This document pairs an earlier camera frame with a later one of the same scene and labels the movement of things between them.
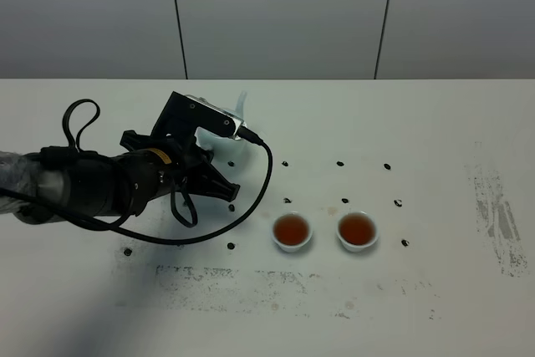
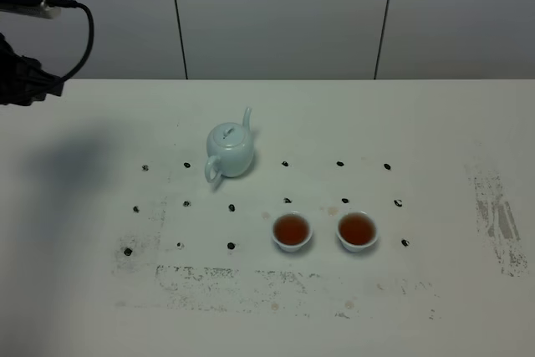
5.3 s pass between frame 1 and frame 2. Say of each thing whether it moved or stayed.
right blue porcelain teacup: stayed
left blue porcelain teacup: stayed
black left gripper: moved
